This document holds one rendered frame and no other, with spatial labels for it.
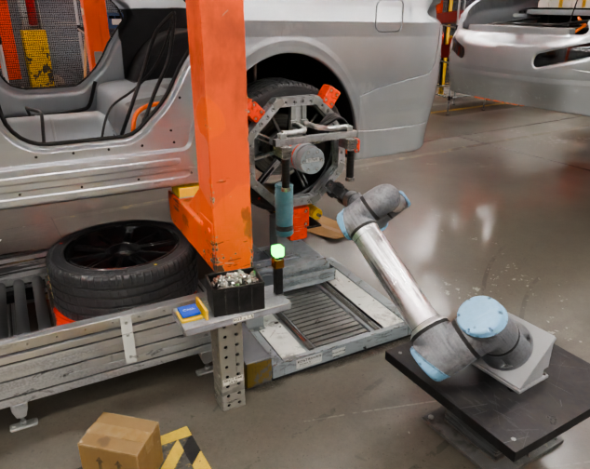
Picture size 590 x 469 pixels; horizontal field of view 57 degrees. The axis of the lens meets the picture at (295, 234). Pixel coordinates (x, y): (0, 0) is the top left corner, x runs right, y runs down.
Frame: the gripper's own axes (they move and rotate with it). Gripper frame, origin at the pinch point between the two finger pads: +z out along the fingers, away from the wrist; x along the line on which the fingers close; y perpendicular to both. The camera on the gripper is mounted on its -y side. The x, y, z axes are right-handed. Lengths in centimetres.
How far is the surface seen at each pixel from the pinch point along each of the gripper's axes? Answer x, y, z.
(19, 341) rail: -127, -91, -41
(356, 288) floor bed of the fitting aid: -32, 47, -17
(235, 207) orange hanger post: -39, -61, -50
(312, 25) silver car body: 50, -62, 2
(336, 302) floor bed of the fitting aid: -45, 37, -23
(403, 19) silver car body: 89, -26, 2
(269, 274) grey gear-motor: -53, -17, -34
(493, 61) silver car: 180, 116, 94
